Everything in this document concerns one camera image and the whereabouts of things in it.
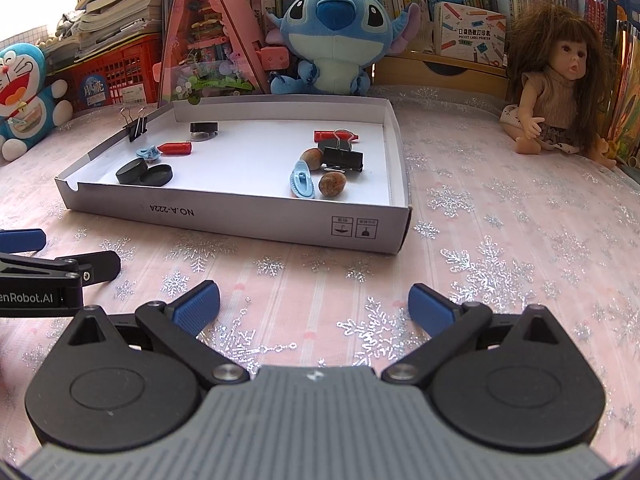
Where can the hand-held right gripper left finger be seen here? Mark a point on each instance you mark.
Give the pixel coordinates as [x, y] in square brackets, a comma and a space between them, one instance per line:
[197, 302]

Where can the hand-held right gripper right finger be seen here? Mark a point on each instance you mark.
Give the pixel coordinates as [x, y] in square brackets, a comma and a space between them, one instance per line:
[430, 305]

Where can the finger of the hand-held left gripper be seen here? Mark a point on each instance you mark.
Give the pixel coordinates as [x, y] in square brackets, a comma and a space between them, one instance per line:
[100, 265]
[22, 240]

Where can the black round disc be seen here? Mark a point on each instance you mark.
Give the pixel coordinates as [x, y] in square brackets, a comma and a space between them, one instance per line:
[326, 145]
[131, 172]

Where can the black round lid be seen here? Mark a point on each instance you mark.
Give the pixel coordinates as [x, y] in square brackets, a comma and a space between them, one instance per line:
[160, 176]

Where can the small light blue clip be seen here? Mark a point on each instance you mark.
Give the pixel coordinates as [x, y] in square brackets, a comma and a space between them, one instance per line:
[146, 153]

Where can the red plastic crayon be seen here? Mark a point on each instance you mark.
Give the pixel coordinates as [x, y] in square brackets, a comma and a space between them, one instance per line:
[175, 148]
[325, 136]

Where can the white cardboard box tray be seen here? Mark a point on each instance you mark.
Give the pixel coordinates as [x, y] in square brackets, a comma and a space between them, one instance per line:
[240, 170]

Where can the brown walnut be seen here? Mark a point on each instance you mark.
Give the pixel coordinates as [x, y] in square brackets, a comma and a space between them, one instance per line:
[310, 158]
[332, 184]

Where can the large blue hair clip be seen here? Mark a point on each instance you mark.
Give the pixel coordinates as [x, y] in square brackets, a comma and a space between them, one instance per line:
[302, 182]

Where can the large black binder clip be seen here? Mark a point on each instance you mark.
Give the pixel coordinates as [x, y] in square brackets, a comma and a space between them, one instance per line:
[342, 159]

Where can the round mirror disc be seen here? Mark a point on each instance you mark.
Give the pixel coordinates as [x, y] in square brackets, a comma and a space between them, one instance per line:
[203, 126]

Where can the pink snowflake tablecloth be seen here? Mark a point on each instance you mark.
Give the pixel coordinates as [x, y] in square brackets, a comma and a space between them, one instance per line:
[500, 220]

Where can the small black binder clip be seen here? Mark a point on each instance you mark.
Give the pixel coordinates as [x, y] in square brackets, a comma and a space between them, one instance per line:
[136, 131]

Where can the blue cat plush toy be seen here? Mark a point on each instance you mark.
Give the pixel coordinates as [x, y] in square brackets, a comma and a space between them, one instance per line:
[25, 95]

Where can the red plastic basket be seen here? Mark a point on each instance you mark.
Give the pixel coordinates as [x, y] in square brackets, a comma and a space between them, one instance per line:
[115, 75]

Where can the wooden drawer box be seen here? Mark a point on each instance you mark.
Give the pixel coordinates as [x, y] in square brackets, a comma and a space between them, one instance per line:
[440, 75]

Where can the pink triangular miniature house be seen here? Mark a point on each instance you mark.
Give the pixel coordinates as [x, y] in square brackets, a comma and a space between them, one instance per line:
[210, 45]

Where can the brown-haired baby doll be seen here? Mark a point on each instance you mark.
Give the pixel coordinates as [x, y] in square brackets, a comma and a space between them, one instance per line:
[555, 85]

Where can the pile of books and papers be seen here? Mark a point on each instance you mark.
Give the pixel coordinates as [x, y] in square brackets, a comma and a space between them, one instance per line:
[120, 5]

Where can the white printed cardboard box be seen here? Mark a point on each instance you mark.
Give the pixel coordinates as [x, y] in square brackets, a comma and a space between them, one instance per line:
[470, 35]

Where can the blue alien plush toy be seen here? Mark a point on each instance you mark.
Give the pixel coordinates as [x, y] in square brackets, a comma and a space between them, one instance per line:
[335, 30]

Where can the row of picture books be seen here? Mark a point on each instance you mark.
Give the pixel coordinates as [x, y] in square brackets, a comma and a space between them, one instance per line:
[625, 85]

